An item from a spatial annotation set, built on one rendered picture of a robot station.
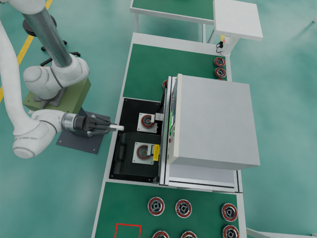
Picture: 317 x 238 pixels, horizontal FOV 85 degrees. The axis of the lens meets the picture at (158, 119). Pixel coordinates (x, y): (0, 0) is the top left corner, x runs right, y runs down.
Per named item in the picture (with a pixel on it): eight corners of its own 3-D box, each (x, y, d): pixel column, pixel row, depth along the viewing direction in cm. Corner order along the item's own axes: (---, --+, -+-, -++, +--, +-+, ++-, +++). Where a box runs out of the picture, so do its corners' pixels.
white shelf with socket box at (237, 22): (196, 71, 164) (216, 29, 122) (196, 42, 179) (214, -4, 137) (232, 76, 166) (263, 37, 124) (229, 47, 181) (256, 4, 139)
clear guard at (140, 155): (113, 174, 97) (112, 172, 92) (120, 133, 107) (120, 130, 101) (170, 179, 99) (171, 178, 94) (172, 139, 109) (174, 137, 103)
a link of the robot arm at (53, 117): (71, 123, 96) (60, 139, 85) (43, 120, 95) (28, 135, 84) (68, 107, 90) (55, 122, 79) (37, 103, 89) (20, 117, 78)
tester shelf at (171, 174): (158, 185, 92) (159, 184, 87) (167, 79, 118) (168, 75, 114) (238, 192, 94) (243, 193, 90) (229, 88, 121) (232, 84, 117)
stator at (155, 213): (145, 212, 114) (145, 213, 111) (150, 194, 119) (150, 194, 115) (161, 217, 114) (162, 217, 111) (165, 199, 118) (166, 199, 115)
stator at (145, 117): (140, 129, 133) (140, 127, 129) (140, 115, 137) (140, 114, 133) (154, 129, 134) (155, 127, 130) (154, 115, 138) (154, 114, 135)
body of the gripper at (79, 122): (81, 118, 94) (98, 120, 94) (77, 132, 90) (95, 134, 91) (77, 112, 87) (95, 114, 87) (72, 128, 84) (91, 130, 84)
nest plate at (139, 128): (137, 131, 133) (137, 130, 132) (139, 113, 139) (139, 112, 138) (156, 133, 134) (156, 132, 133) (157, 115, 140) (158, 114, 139)
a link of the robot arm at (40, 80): (31, 84, 123) (11, 66, 102) (57, 75, 128) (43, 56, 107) (39, 103, 119) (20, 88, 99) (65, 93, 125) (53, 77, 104)
